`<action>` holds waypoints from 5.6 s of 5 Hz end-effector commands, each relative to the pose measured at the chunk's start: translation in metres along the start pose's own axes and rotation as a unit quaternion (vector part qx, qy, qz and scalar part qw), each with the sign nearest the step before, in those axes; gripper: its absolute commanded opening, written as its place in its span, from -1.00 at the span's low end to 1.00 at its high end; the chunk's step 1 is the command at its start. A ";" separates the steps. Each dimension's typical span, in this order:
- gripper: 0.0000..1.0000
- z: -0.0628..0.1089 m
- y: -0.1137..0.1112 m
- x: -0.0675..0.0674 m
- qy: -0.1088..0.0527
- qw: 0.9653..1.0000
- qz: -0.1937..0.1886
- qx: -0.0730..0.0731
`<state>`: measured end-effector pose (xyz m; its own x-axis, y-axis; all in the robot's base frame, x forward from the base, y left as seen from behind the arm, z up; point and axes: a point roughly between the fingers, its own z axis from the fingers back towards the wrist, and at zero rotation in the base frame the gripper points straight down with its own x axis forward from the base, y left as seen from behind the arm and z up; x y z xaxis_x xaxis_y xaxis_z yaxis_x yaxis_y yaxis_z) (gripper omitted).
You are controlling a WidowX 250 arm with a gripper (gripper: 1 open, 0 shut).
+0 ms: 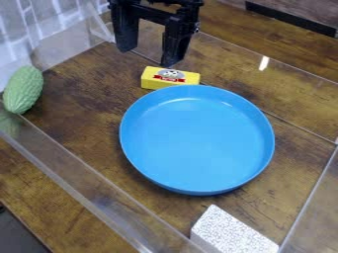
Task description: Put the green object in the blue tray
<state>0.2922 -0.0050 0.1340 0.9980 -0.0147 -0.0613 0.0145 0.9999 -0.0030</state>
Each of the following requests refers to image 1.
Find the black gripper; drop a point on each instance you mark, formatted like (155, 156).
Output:
(175, 14)

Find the blue round tray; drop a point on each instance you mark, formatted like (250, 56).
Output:
(196, 139)

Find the yellow rectangular block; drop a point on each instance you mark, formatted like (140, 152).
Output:
(156, 78)

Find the white sheer curtain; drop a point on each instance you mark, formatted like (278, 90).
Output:
(43, 32)

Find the green bumpy gourd toy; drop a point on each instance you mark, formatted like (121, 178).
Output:
(23, 90)

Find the white speckled foam block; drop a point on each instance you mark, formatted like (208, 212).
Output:
(219, 233)

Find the clear acrylic enclosure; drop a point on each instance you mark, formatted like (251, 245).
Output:
(73, 189)

